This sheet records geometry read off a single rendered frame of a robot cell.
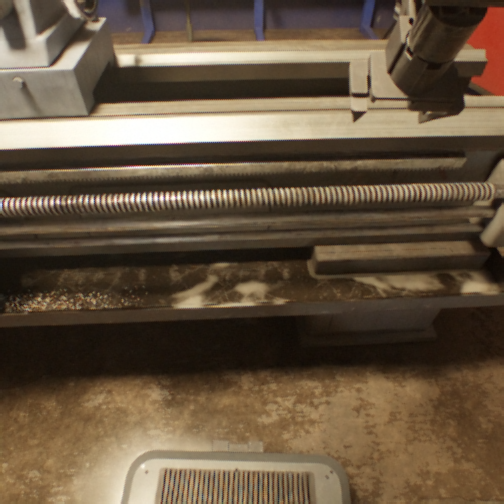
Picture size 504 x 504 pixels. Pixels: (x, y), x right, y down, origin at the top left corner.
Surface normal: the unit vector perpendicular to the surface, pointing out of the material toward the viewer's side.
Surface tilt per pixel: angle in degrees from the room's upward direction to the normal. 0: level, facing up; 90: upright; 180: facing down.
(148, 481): 0
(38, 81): 90
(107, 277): 0
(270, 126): 36
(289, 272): 0
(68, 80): 90
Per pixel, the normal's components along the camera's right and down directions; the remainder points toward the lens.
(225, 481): 0.00, -0.66
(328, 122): 0.03, -0.10
